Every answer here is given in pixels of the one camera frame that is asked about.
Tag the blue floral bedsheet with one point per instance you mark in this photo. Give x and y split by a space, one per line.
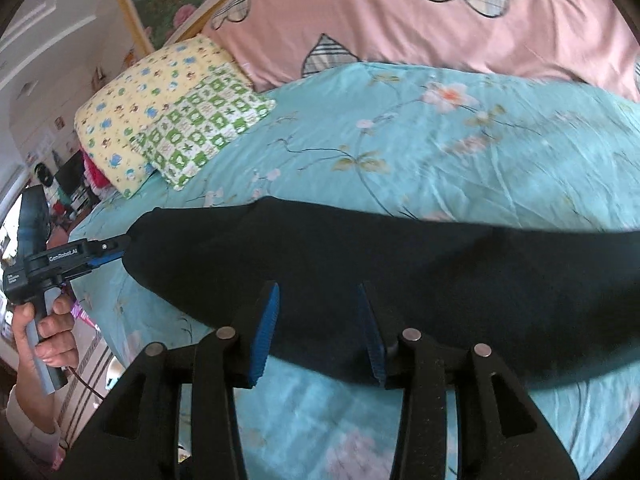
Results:
350 160

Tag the person's left forearm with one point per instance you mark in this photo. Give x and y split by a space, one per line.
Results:
30 410

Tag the black monitor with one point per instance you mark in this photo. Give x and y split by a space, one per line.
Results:
70 172

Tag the yellow animal print pillow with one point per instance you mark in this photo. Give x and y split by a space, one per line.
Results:
130 95

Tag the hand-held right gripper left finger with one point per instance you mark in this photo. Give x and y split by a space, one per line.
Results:
264 332

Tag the pink quilt with plaid hearts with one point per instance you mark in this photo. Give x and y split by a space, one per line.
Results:
400 20

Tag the striped floor rug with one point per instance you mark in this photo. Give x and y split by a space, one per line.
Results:
102 360

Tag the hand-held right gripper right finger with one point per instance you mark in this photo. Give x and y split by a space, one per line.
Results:
371 335

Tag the green checkered pillow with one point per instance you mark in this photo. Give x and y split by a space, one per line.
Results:
200 125

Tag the person's left hand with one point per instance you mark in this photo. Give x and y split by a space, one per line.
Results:
55 332

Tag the curved wooden headboard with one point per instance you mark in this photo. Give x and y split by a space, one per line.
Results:
200 16

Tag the black pants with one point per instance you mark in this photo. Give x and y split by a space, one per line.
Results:
350 260

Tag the red fluffy cloth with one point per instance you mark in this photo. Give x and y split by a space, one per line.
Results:
95 175

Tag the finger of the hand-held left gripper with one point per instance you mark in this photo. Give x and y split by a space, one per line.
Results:
102 260
107 246

